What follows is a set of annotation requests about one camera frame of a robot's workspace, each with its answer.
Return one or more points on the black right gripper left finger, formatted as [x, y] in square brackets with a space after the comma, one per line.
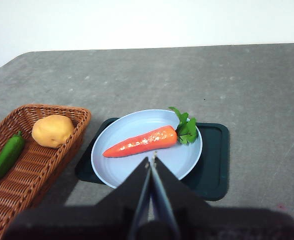
[99, 220]

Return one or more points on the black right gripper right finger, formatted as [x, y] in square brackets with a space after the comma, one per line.
[212, 222]

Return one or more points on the orange carrot with green leaves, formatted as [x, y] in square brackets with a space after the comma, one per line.
[147, 142]

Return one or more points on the dark rectangular tray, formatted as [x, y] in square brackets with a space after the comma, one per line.
[212, 160]

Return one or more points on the brown woven wicker basket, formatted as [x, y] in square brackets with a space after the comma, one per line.
[24, 175]

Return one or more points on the pale blue round plate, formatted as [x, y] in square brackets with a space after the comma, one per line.
[127, 125]

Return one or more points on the yellow-brown potato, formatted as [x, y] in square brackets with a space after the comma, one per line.
[52, 131]

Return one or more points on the green chili pepper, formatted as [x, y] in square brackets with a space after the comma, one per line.
[7, 157]

